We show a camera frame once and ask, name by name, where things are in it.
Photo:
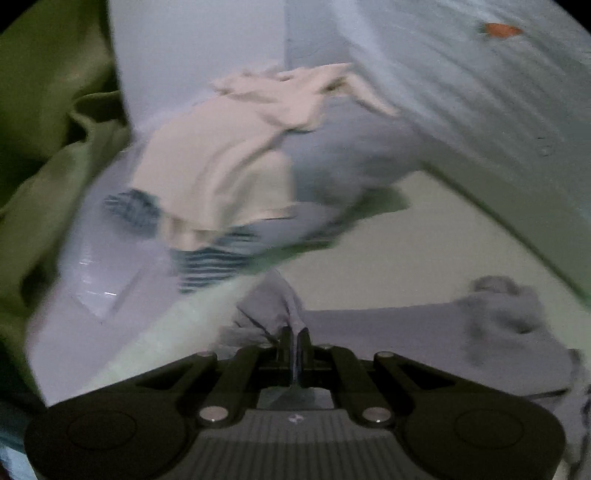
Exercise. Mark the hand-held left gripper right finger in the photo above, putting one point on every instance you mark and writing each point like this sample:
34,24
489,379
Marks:
305,357

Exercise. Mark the green grid mat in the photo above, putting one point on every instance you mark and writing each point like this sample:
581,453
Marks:
392,263

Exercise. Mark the olive green cloth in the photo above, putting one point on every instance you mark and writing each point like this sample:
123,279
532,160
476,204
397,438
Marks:
46,138

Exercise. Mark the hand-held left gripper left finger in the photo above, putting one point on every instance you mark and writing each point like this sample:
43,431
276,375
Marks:
288,357

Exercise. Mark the blue checked cloth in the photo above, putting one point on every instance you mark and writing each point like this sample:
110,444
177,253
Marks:
207,268

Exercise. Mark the clear plastic bag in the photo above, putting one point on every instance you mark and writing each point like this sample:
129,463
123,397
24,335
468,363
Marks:
102,286

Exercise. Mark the grey fleece garment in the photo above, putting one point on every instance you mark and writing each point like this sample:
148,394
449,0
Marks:
369,332

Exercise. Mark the grey-blue crumpled garment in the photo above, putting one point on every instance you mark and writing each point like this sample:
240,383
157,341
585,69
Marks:
341,161

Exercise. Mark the beige cloth garment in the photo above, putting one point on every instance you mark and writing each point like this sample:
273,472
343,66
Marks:
217,161

